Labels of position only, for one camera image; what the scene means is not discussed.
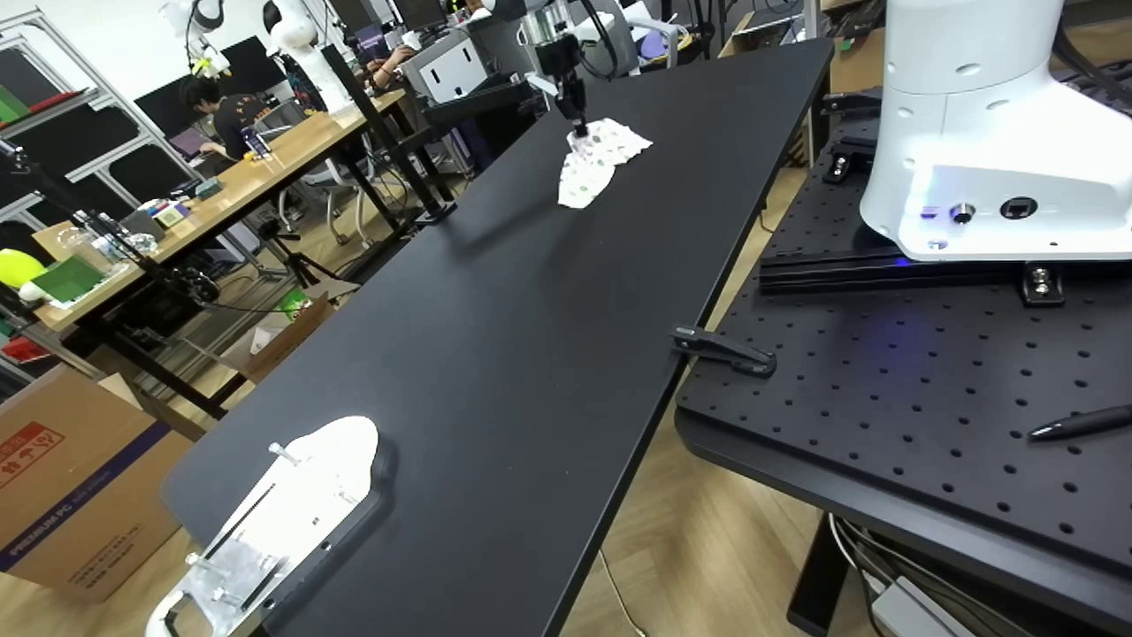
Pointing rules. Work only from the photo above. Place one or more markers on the seated person in black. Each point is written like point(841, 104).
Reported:
point(229, 114)

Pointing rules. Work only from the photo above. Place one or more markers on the black pen on plate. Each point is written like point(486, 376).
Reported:
point(1084, 423)

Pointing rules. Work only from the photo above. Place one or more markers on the black clamp lever handle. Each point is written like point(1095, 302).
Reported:
point(725, 352)

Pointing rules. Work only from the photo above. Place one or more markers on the black aluminium rail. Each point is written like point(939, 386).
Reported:
point(888, 269)

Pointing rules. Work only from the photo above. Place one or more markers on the white cat-shaped clock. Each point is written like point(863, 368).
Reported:
point(595, 157)

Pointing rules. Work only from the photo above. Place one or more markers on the grey power adapter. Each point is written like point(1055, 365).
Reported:
point(904, 610)

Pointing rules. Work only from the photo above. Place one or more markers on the wooden workbench with clutter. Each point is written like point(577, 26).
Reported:
point(242, 188)

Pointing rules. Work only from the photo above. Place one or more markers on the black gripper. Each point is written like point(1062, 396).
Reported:
point(556, 76)

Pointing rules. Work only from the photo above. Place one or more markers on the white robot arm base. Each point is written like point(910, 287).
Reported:
point(982, 149)

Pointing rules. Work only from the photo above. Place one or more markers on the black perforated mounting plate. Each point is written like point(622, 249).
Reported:
point(910, 409)

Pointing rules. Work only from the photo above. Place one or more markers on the brown cardboard box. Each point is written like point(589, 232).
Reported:
point(84, 486)

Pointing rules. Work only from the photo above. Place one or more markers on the metal frame shelf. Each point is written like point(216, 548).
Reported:
point(77, 128)

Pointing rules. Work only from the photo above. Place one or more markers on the green cutting mat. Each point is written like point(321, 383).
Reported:
point(69, 282)

